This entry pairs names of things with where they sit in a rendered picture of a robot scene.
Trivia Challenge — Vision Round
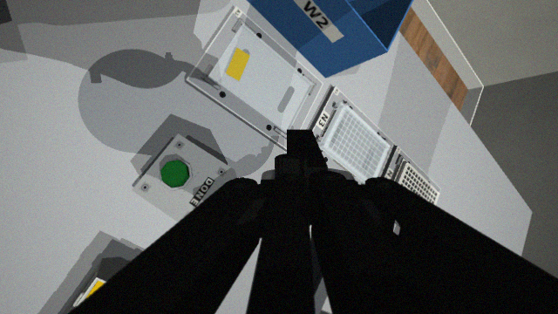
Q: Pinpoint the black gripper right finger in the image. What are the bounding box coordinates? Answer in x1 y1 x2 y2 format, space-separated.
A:
300 130 558 314

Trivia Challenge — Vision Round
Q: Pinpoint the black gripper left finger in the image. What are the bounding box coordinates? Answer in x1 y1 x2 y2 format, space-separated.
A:
68 130 316 314

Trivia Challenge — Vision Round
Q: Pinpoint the blue bin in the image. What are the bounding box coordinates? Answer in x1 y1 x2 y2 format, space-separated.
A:
247 0 413 78

